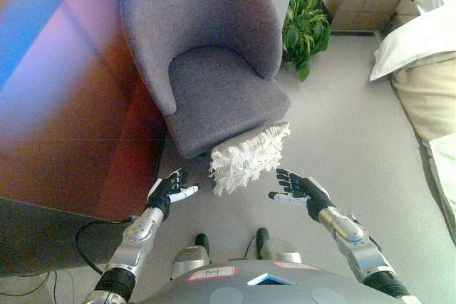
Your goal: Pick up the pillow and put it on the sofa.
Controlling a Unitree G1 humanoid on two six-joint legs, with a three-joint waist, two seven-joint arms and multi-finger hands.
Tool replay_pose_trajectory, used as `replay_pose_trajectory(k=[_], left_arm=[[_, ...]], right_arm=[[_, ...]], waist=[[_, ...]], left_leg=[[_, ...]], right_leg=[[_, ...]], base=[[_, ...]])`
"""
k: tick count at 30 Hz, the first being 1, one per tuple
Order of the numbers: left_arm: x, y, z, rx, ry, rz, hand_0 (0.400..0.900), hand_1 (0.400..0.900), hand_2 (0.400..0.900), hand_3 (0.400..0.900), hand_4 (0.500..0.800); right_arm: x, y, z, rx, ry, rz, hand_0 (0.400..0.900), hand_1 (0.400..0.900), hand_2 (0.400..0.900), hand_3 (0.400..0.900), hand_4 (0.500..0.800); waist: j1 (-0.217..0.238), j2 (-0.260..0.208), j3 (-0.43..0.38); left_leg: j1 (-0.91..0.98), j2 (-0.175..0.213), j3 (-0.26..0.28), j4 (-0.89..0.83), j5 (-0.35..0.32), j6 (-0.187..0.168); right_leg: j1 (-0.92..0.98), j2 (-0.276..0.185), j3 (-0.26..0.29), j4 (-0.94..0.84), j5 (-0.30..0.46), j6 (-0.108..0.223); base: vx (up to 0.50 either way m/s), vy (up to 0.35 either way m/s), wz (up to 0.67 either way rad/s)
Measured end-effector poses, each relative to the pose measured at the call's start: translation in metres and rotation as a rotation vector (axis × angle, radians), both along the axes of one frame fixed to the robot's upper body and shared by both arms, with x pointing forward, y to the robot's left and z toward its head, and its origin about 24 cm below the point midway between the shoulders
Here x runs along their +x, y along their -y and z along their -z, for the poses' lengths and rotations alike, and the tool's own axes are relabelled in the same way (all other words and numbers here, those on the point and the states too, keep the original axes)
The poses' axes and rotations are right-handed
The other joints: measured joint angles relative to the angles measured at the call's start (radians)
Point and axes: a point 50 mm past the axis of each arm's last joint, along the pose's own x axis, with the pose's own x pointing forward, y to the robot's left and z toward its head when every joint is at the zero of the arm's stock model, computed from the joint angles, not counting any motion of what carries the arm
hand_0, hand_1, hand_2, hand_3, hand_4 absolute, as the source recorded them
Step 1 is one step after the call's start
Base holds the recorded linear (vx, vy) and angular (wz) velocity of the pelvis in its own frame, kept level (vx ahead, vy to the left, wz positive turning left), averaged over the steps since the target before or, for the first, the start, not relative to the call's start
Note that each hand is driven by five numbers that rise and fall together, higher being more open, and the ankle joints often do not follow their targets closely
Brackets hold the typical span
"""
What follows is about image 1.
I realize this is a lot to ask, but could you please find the beige bed duvet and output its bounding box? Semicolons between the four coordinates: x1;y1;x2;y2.
390;51;456;248

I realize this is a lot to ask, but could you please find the silver left robot leg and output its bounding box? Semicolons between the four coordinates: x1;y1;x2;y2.
170;246;211;282

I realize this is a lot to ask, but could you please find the black right robot foot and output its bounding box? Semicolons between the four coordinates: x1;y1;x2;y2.
255;227;270;258

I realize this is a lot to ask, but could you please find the green leafy potted plant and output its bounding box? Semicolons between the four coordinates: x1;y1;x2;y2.
281;0;332;83

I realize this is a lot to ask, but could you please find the white fluffy duster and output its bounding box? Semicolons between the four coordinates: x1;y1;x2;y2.
208;122;291;196

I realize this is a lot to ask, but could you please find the thin black floor cable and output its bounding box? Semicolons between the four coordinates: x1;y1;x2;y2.
0;270;58;298

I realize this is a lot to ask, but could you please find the grey robot torso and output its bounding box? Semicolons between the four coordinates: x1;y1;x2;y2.
137;259;403;304

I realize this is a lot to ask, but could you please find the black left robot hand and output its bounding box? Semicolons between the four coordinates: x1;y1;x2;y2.
145;167;201;220

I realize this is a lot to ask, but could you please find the grey fabric armchair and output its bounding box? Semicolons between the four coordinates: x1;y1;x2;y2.
120;0;292;160

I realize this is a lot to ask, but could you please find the thin black leg cable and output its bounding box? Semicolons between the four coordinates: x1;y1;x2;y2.
227;235;258;262

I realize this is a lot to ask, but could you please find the large white bed pillow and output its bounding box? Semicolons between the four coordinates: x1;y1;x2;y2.
369;0;456;83

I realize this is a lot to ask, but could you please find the dark glossy table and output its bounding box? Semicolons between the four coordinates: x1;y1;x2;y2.
0;0;171;280

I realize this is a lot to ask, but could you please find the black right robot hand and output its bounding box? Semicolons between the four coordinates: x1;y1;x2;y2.
268;167;338;225

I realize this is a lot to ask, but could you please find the thick black wrist cable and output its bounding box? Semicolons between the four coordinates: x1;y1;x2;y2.
74;215;139;277

